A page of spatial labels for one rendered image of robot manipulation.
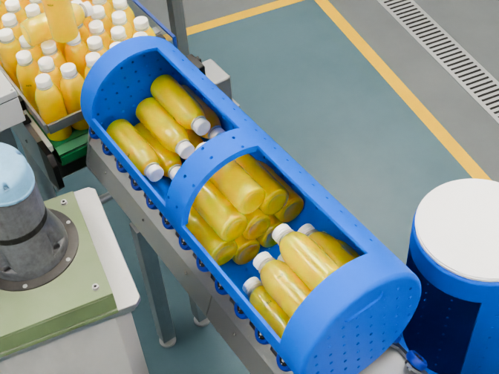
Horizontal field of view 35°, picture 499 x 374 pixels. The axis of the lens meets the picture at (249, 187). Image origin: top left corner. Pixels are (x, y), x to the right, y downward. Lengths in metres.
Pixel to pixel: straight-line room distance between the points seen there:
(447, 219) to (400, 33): 2.30
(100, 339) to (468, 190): 0.84
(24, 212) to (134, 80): 0.67
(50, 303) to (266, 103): 2.25
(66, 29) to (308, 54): 1.93
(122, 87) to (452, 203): 0.82
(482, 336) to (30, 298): 0.96
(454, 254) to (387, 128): 1.80
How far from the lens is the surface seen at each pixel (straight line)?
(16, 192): 1.32
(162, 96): 1.86
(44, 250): 1.43
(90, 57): 2.08
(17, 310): 1.43
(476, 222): 1.72
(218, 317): 1.75
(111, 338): 1.55
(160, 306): 2.54
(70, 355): 1.55
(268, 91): 3.57
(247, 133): 1.61
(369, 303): 1.39
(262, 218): 1.63
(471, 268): 1.64
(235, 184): 1.57
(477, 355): 1.87
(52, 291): 1.43
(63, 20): 2.02
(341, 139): 3.35
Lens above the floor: 2.33
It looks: 47 degrees down
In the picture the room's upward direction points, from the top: 4 degrees counter-clockwise
